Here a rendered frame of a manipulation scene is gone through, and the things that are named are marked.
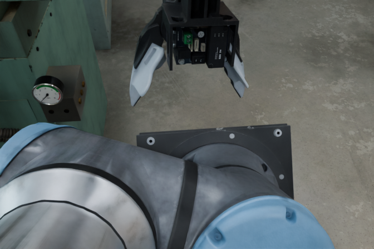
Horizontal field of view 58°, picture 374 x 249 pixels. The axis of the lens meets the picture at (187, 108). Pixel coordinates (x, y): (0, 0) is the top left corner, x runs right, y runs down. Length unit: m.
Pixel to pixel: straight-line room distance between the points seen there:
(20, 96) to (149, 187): 0.61
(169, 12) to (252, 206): 0.21
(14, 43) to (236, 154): 0.51
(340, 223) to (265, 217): 1.08
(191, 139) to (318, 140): 1.08
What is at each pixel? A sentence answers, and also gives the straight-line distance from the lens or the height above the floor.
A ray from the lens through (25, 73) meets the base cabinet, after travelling 0.83.
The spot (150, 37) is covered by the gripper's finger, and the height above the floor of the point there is 0.93.
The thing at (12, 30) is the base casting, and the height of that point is 0.78.
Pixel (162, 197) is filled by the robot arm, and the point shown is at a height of 0.87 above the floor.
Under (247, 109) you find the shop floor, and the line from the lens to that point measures 1.62.
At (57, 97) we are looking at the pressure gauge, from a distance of 0.78.
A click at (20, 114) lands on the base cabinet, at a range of 0.93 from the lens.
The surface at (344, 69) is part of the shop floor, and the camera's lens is 2.00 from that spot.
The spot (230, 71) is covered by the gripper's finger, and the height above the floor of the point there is 0.87.
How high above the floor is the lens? 1.16
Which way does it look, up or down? 46 degrees down
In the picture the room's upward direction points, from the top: straight up
